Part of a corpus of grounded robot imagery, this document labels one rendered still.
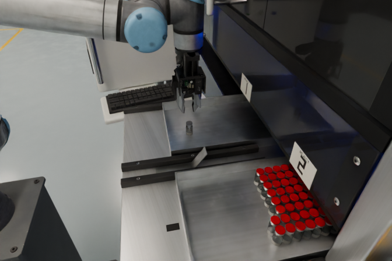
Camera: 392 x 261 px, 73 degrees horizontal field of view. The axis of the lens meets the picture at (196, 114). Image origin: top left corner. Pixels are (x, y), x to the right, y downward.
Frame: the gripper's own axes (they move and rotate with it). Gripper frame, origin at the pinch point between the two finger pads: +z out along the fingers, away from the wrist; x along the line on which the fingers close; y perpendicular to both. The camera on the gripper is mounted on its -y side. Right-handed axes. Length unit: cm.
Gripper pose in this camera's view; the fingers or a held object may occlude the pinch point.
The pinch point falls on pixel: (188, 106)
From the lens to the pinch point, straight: 80.9
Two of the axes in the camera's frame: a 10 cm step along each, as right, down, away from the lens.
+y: 2.0, 5.7, -8.0
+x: 9.8, -1.1, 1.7
